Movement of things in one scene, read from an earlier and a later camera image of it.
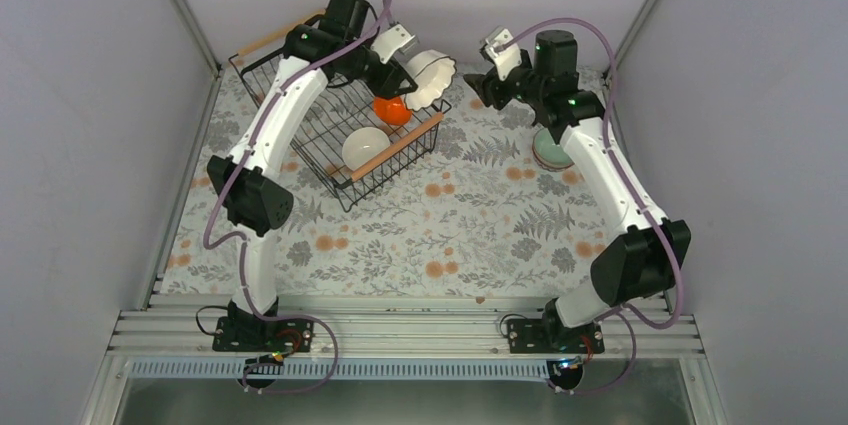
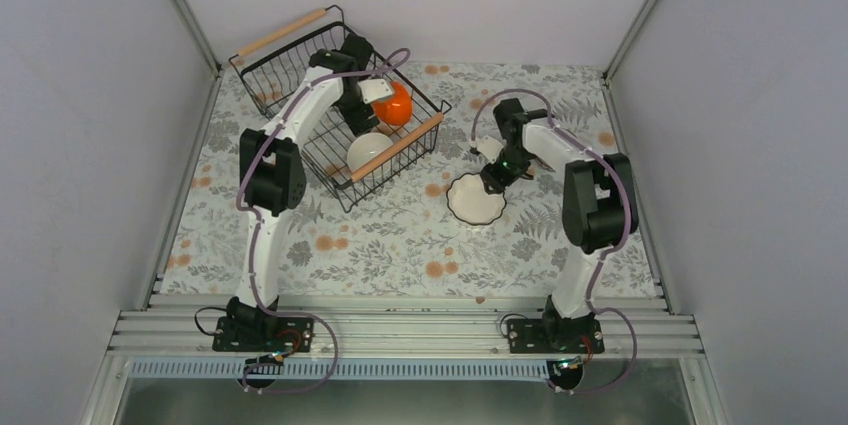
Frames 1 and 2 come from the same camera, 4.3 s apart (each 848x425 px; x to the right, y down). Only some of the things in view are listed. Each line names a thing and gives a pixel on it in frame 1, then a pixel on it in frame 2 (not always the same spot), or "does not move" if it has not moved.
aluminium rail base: (173, 337) does not move
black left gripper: (384, 86) → (355, 117)
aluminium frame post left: (183, 7) does not move
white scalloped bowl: (434, 74) → (470, 202)
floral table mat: (464, 209) does not move
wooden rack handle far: (281, 33) does not move
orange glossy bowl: (392, 110) does not move
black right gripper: (486, 86) → (497, 181)
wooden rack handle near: (399, 146) does not move
